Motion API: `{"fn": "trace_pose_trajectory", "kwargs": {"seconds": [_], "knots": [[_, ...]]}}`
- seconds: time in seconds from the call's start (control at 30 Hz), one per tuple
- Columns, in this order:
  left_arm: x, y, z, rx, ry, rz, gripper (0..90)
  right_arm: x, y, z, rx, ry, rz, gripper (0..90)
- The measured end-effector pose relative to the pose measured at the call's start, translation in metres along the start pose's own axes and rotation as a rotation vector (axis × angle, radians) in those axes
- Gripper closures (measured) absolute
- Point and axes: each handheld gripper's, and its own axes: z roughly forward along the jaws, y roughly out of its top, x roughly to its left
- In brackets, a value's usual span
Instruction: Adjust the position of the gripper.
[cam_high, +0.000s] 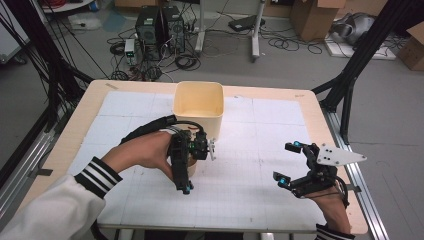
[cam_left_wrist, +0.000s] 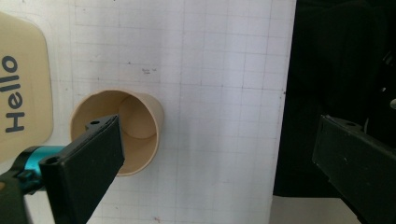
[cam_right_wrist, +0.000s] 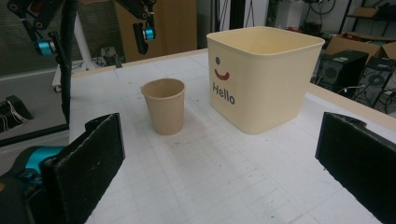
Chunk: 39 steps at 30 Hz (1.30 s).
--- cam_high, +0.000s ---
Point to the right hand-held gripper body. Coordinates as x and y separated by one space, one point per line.
328 156

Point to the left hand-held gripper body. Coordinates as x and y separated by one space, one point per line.
196 146

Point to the beige cup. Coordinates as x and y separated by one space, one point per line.
192 168

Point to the cream plastic bin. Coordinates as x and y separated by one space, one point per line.
200 100

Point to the person's left hand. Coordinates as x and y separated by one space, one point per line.
143 151

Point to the person's right hand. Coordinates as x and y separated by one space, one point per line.
330 210

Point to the white grid mat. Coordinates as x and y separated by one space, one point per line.
253 166

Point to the white foam board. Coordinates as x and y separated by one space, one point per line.
336 50

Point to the white stand leg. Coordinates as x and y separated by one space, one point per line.
200 36
256 40

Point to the small grey power supply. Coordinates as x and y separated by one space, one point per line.
130 50

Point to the black computer tower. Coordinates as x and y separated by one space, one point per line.
175 28
148 31

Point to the tall open cardboard box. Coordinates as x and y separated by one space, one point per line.
313 20

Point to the grey bag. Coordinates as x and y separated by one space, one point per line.
355 28

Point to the flat black device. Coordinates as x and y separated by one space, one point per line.
246 23

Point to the cardboard box with flap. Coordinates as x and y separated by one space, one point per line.
413 50

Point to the clear plastic bag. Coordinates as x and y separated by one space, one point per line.
85 21

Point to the aluminium rail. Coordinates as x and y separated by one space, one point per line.
23 173
360 186

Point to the black metal frame strut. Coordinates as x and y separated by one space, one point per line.
363 53

